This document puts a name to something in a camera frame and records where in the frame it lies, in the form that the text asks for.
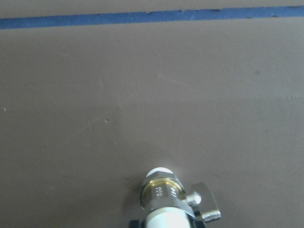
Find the white PPR valve with brass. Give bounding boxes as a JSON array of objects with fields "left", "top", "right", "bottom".
[{"left": 140, "top": 167, "right": 221, "bottom": 228}]

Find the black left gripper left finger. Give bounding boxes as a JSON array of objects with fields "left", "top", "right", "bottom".
[{"left": 128, "top": 219, "right": 144, "bottom": 228}]

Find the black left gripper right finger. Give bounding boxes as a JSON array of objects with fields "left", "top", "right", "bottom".
[{"left": 192, "top": 216, "right": 207, "bottom": 228}]

